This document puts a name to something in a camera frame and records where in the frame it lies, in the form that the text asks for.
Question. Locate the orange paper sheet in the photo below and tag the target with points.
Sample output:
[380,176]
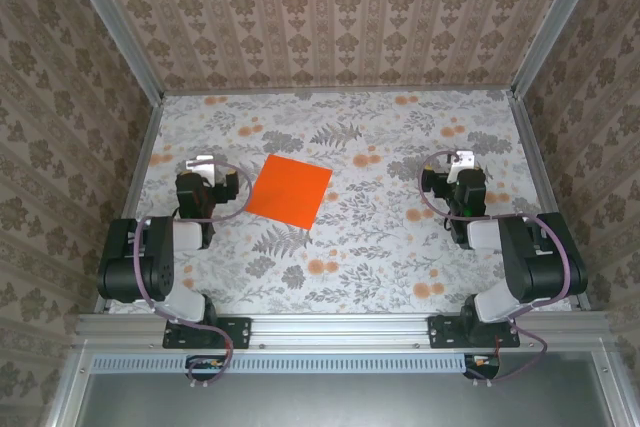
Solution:
[292,192]

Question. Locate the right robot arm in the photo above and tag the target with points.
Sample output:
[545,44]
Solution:
[525,267]

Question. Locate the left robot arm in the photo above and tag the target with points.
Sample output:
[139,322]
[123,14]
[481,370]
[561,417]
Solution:
[117,257]

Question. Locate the floral patterned table cover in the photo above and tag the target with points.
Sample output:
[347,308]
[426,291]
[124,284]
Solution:
[400,267]

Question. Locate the aluminium back edge strip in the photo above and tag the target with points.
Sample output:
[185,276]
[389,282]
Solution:
[340,91]

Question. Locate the grey metal panel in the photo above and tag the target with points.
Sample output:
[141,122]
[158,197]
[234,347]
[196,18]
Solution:
[350,404]

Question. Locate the left white camera bracket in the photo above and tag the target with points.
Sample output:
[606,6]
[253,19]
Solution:
[196,164]

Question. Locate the white camera bracket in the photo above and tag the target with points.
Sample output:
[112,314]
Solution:
[465,157]
[196,164]

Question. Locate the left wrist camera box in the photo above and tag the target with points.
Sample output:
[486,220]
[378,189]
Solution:
[227,188]

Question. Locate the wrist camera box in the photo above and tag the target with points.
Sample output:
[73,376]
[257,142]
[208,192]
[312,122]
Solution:
[435,183]
[227,188]

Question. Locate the right white camera bracket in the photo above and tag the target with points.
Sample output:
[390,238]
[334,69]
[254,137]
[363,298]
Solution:
[465,157]

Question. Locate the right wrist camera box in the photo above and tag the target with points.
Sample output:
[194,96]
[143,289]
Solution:
[435,183]

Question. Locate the left aluminium side rail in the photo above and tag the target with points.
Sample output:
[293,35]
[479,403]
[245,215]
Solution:
[144,152]

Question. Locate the aluminium side rail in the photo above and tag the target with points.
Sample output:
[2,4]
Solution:
[533,152]
[144,152]

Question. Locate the right aluminium side rail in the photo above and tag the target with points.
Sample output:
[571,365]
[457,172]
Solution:
[533,152]

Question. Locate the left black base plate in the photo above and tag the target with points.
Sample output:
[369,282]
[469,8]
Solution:
[240,333]

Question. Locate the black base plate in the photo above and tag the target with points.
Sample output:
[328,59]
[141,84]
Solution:
[436,334]
[240,333]

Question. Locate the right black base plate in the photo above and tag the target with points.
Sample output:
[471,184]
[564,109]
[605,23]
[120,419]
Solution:
[436,334]

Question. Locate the aluminium front rail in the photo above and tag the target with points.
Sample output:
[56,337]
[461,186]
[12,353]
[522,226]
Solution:
[340,327]

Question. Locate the right aluminium corner post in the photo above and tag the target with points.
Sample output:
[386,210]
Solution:
[556,22]

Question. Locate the aluminium corner post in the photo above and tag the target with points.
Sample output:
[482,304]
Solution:
[114,22]
[556,22]

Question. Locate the left aluminium corner post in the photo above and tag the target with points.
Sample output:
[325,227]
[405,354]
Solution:
[114,22]

